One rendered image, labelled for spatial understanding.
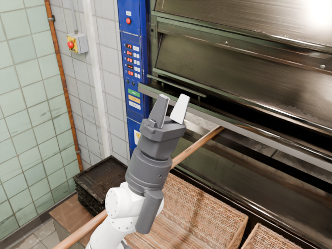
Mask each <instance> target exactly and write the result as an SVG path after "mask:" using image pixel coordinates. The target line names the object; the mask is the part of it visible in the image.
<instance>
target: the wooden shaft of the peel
mask: <svg viewBox="0 0 332 249"><path fill-rule="evenodd" d="M223 129H225V127H222V126H220V125H218V126H217V127H216V128H214V129H213V130H212V131H210V132H209V133H208V134H206V135H205V136H204V137H202V138H201V139H200V140H198V141H197V142H195V143H194V144H193V145H191V146H190V147H189V148H187V149H186V150H185V151H183V152H182V153H181V154H179V155H178V156H177V157H175V158H174V159H172V161H173V164H172V166H171V169H172V168H174V167H175V166H176V165H178V164H179V163H180V162H182V161H183V160H184V159H185V158H187V157H188V156H189V155H191V154H192V153H193V152H195V151H196V150H197V149H199V148H200V147H201V146H202V145H204V144H205V143H206V142H208V141H209V140H210V139H212V138H213V137H214V136H216V135H217V134H218V133H219V132H221V131H222V130H223ZM107 216H108V214H107V212H106V209H105V210H103V211H102V212H101V213H99V214H98V215H97V216H96V217H94V218H93V219H92V220H90V221H89V222H88V223H86V224H85V225H83V226H82V227H81V228H79V229H78V230H77V231H75V232H74V233H72V234H71V235H70V236H68V237H67V238H66V239H64V240H63V241H62V242H60V243H59V244H58V245H56V246H55V247H54V248H52V249H68V248H69V247H71V246H72V245H73V244H75V243H76V242H77V241H78V240H80V239H81V238H82V237H84V236H85V235H86V234H88V233H89V232H90V231H92V230H93V229H94V228H95V227H97V226H98V225H99V224H101V223H102V222H103V221H104V220H105V219H106V218H107Z"/></svg>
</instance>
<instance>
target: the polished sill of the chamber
mask: <svg viewBox="0 0 332 249"><path fill-rule="evenodd" d="M184 123H185V124H186V126H187V128H186V130H185V133H184V134H186V135H188V136H190V137H192V138H194V139H197V140H200V139H201V138H202V137H204V136H205V135H206V134H208V133H209V132H210V131H209V130H207V129H205V128H202V127H200V126H198V125H196V124H193V123H191V122H189V121H186V120H184ZM206 144H207V145H209V146H212V147H214V148H216V149H218V150H220V151H222V152H224V153H226V154H229V155H231V156H233V157H235V158H237V159H239V160H241V161H244V162H246V163H248V164H250V165H252V166H254V167H256V168H259V169H261V170H263V171H265V172H267V173H269V174H271V175H273V176H276V177H278V178H280V179H282V180H284V181H286V182H288V183H291V184H293V185H295V186H297V187H299V188H301V189H303V190H305V191H308V192H310V193H312V194H314V195H316V196H318V197H320V198H323V199H325V200H327V201H329V202H331V203H332V184H330V183H328V182H326V181H323V180H321V179H319V178H317V177H314V176H312V175H310V174H307V173H305V172H303V171H301V170H298V169H296V168H294V167H291V166H289V165H287V164H285V163H283V162H280V161H278V160H276V159H273V158H271V157H269V156H267V155H264V154H262V153H260V152H257V151H255V150H253V149H251V148H248V147H246V146H244V145H241V144H239V143H237V142H235V141H232V140H230V139H228V138H225V137H223V136H221V135H219V134H217V135H216V136H214V137H213V138H212V139H210V140H209V141H208V142H206Z"/></svg>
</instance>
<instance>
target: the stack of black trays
mask: <svg viewBox="0 0 332 249"><path fill-rule="evenodd" d="M127 168H128V166H126V165H125V164H124V163H122V162H121V161H119V160H118V159H117V158H115V157H114V156H112V155H110V156H108V157H107V158H105V159H103V160H101V161H100V162H98V163H96V164H95V165H93V166H91V167H89V168H88V169H86V170H84V171H82V172H81V173H79V174H77V175H75V176H74V177H73V180H74V181H75V184H76V185H75V186H76V187H77V188H76V189H75V190H76V192H77V193H78V194H77V195H78V197H77V198H78V201H79V203H80V204H81V205H82V206H83V207H84V208H85V209H86V210H87V211H88V212H89V213H90V214H91V215H92V216H93V217H96V216H97V215H98V214H99V213H101V212H102V211H103V210H105V209H106V206H105V201H106V195H107V193H108V191H109V190H110V189H111V188H120V185H121V183H124V182H126V180H125V174H126V171H127Z"/></svg>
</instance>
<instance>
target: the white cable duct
mask: <svg viewBox="0 0 332 249"><path fill-rule="evenodd" d="M83 9H84V16H85V23H86V30H87V37H88V44H89V51H90V58H91V65H92V71H93V78H94V85H95V92H96V99H97V106H98V113H99V120H100V127H101V134H102V141H103V148H104V155H105V158H107V157H108V156H110V148H109V140H108V133H107V125H106V118H105V110H104V102H103V95H102V87H101V79H100V72H99V64H98V56H97V49H96V41H95V33H94V26H93V18H92V11H91V3H90V0H83Z"/></svg>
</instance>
